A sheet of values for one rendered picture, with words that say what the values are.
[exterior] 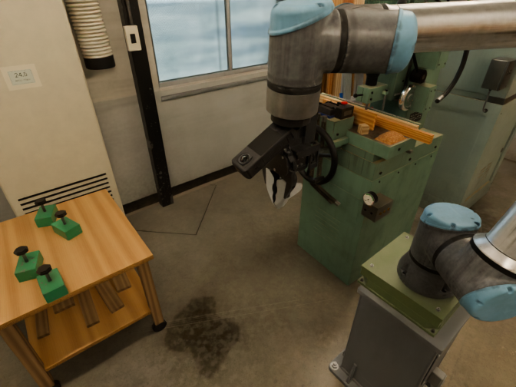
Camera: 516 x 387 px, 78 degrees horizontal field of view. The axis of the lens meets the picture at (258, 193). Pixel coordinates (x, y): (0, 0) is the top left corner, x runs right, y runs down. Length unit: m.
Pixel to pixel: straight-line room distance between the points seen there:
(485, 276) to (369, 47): 0.63
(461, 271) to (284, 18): 0.75
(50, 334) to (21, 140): 0.91
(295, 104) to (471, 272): 0.64
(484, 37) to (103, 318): 1.67
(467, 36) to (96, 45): 1.69
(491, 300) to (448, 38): 0.59
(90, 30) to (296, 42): 1.60
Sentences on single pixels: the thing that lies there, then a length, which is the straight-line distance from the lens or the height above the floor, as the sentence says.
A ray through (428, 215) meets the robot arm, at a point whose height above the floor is 0.90.
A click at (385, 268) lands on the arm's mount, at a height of 0.64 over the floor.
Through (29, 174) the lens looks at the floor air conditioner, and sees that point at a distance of 1.99.
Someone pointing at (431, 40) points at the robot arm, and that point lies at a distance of 0.73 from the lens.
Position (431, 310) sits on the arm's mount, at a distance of 1.15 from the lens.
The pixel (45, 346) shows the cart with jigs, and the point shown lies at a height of 0.18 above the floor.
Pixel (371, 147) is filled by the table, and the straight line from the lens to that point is 1.49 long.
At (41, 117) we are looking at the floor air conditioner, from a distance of 1.90.
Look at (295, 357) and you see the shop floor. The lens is 1.69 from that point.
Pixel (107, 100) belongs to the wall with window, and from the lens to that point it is 2.26.
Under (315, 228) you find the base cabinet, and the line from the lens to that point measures 1.95.
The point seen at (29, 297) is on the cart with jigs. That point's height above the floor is 0.53.
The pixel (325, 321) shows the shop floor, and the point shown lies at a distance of 1.81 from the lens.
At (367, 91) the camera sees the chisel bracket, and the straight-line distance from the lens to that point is 1.60.
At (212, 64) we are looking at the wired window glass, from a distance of 2.61.
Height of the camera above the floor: 1.47
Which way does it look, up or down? 33 degrees down
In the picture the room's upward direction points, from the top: straight up
